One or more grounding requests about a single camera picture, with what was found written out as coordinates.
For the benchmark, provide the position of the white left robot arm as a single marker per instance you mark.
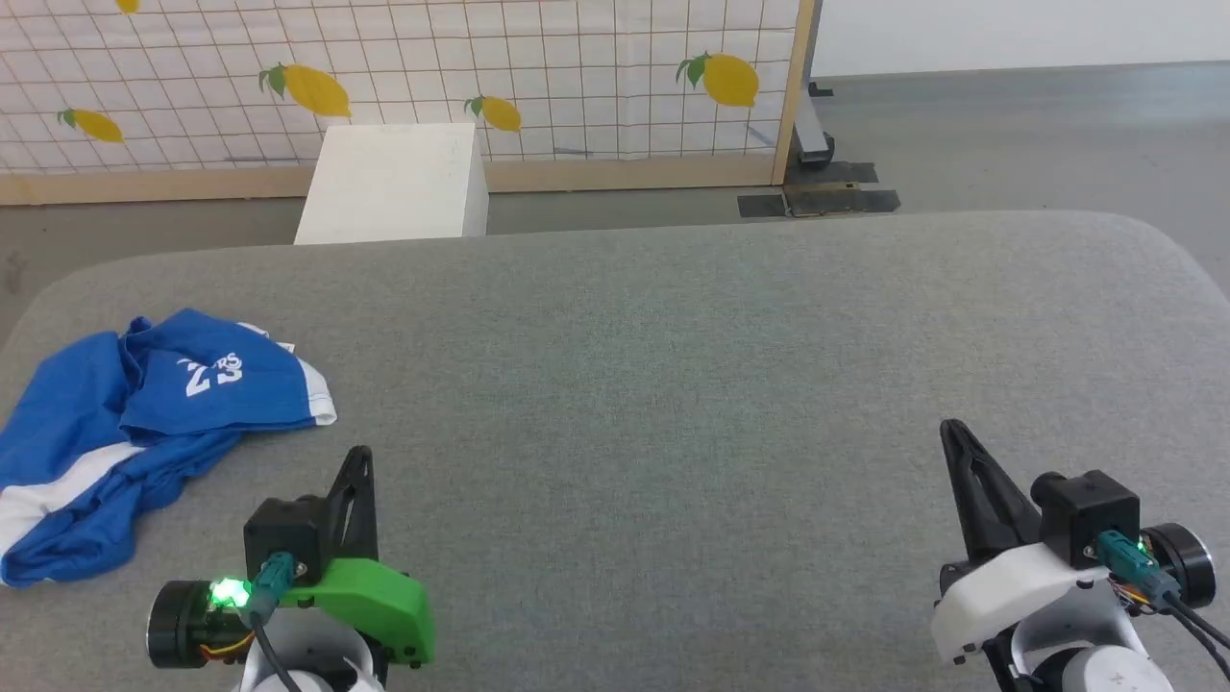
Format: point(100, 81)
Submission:
point(307, 654)

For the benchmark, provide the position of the blue white sports garment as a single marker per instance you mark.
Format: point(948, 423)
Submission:
point(86, 432)

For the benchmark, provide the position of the white rectangular box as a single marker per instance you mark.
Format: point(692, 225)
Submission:
point(394, 183)

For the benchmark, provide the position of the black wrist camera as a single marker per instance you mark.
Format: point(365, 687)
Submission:
point(283, 533)
point(1091, 509)

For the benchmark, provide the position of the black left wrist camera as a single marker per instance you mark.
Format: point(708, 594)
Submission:
point(283, 533)

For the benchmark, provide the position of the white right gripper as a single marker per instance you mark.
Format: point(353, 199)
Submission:
point(1009, 586)

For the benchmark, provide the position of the lemon print partition panel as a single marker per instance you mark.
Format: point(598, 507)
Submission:
point(432, 58)

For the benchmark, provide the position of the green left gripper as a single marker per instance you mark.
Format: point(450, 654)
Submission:
point(375, 601)

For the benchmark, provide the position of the black metal partition foot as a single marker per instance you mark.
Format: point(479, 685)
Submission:
point(826, 197)

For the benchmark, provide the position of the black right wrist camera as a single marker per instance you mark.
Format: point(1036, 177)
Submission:
point(1091, 509)

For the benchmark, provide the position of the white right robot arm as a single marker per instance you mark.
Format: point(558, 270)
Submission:
point(1086, 663)

